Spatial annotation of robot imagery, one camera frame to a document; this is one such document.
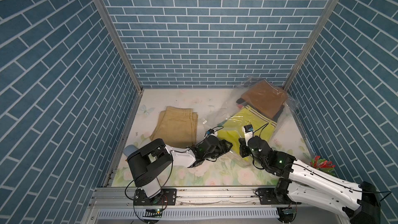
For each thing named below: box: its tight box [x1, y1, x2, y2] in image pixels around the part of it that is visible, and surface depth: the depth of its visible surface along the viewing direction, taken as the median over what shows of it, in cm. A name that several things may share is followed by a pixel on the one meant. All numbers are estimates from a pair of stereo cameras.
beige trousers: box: [149, 106, 199, 149], surface depth 98 cm
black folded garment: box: [236, 97, 286, 123], surface depth 101 cm
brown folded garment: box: [240, 79, 288, 120], surface depth 104 cm
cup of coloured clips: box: [309, 155, 336, 176], surface depth 76 cm
